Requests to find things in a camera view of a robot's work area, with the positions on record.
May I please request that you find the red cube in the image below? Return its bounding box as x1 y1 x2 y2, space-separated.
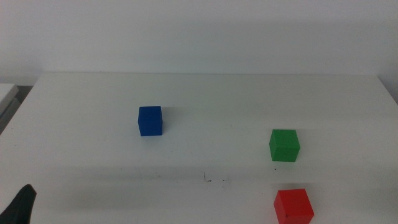
273 188 315 224

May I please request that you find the green cube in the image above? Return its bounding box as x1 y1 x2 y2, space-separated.
269 129 301 162

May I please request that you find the blue cube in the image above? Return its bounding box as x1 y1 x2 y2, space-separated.
137 105 164 137

